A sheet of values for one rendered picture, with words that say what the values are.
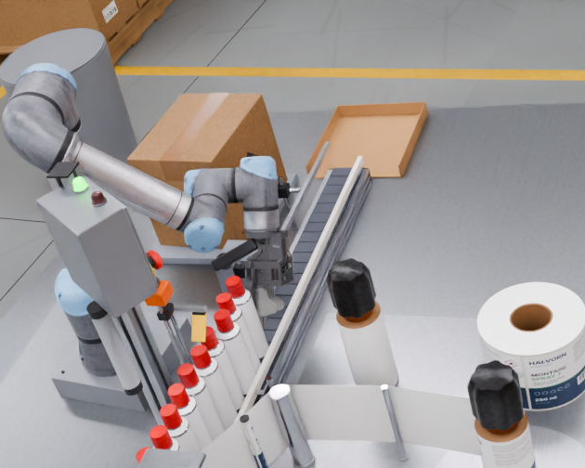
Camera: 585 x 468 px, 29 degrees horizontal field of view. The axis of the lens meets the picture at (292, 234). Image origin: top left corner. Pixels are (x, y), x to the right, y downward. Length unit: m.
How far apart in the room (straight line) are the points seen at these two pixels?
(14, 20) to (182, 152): 3.51
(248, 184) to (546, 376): 0.72
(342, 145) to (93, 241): 1.33
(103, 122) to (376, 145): 1.85
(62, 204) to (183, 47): 3.96
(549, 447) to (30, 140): 1.11
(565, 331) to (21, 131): 1.08
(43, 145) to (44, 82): 0.15
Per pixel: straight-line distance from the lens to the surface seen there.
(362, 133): 3.14
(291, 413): 2.08
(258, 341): 2.39
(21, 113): 2.22
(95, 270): 1.93
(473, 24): 5.39
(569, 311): 2.15
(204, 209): 2.26
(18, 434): 2.59
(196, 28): 6.06
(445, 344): 2.34
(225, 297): 2.28
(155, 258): 2.01
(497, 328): 2.14
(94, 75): 4.60
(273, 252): 2.36
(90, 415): 2.54
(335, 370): 2.34
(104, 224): 1.90
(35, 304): 2.94
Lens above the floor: 2.46
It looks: 35 degrees down
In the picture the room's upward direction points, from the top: 17 degrees counter-clockwise
